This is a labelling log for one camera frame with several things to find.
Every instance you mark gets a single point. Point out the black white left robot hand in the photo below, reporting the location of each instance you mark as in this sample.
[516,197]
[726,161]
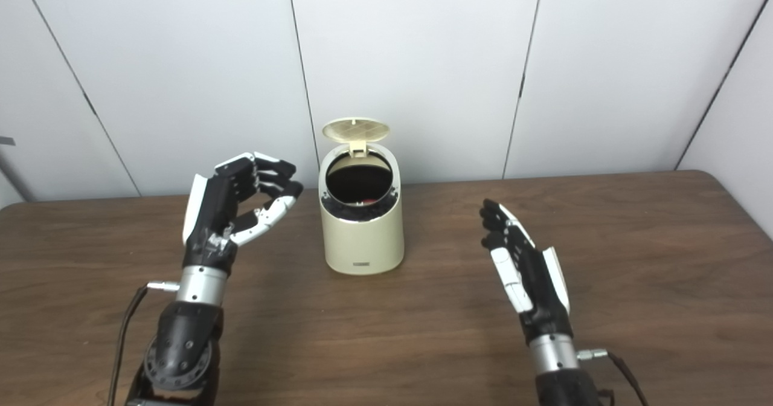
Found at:
[214,219]

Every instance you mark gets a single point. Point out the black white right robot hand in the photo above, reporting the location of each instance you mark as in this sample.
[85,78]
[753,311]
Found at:
[531,273]

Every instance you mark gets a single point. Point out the cream-colored desktop bin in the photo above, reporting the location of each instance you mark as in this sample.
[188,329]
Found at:
[362,240]

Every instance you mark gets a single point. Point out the round cream bin lid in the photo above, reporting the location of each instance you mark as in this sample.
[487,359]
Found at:
[356,129]

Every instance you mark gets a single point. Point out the small grey wall label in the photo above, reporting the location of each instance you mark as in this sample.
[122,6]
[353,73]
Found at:
[6,141]

